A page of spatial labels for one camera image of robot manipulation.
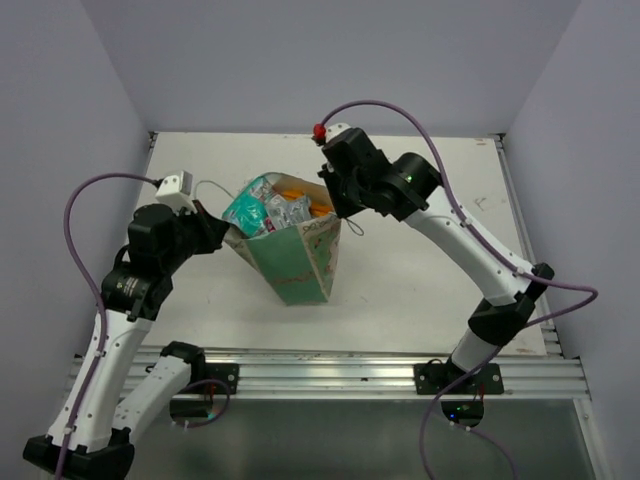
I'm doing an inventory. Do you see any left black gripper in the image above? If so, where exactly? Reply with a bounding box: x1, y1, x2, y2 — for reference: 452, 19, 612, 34
160, 198, 228, 272

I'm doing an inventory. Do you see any orange yellow snack packet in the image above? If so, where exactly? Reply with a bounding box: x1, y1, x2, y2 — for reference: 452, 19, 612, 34
279, 189, 333, 218

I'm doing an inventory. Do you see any teal candy packet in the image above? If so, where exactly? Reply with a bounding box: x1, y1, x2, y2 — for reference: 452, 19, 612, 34
223, 176, 275, 238

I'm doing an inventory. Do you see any grey snack packet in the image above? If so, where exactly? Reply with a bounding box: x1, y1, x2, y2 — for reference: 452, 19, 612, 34
265, 194, 312, 230

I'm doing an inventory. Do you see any green paper bag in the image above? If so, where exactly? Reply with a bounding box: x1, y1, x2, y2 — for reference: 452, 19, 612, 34
224, 172, 342, 306

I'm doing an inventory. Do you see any pink snack packet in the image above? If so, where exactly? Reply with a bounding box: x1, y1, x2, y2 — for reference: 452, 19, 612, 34
265, 218, 276, 232

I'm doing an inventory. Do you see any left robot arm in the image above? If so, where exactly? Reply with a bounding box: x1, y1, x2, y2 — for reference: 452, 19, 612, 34
23, 202, 231, 479

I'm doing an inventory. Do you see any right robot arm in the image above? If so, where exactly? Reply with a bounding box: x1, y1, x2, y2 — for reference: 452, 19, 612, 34
318, 124, 554, 393

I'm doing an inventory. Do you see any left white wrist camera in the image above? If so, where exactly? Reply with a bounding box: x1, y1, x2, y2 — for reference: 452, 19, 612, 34
155, 170, 195, 212

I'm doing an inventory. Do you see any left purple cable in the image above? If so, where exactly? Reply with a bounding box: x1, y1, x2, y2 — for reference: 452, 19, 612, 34
54, 172, 160, 480

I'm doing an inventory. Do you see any purple cable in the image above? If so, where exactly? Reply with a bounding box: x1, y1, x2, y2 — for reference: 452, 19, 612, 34
319, 99, 599, 480
54, 172, 160, 480

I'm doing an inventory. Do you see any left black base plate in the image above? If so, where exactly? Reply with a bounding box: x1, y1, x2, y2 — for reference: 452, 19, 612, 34
179, 362, 240, 398

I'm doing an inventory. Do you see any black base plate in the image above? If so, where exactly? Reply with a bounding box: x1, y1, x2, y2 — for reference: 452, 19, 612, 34
413, 359, 505, 395
179, 362, 240, 398

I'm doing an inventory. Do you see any aluminium mounting rail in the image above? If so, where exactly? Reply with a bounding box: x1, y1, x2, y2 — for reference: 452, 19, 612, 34
205, 348, 590, 400

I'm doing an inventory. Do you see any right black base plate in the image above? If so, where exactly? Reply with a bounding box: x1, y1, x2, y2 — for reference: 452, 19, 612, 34
413, 359, 505, 395

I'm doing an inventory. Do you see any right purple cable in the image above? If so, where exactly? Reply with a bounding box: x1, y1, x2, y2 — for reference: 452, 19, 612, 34
319, 99, 599, 480

